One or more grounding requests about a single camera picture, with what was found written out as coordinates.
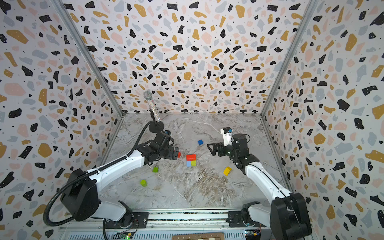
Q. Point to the yellow block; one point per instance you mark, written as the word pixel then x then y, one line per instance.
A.
pixel 227 171

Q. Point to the black microphone stand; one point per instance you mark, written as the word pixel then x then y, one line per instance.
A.
pixel 155 126

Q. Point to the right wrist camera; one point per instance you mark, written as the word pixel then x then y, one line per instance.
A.
pixel 227 134

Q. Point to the cardboard wooden tray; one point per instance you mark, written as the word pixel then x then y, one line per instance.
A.
pixel 202 236

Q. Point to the lime green round block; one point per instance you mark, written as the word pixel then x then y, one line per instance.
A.
pixel 144 183

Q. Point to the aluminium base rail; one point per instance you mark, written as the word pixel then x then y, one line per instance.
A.
pixel 167 220

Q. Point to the glitter silver microphone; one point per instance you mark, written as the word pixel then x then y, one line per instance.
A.
pixel 153 108

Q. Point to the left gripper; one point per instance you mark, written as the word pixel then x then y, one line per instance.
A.
pixel 171 155

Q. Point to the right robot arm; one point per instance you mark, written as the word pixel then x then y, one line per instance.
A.
pixel 270 192

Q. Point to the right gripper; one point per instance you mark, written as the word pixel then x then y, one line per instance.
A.
pixel 221 148

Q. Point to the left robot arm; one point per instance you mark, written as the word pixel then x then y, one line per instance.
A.
pixel 80 196

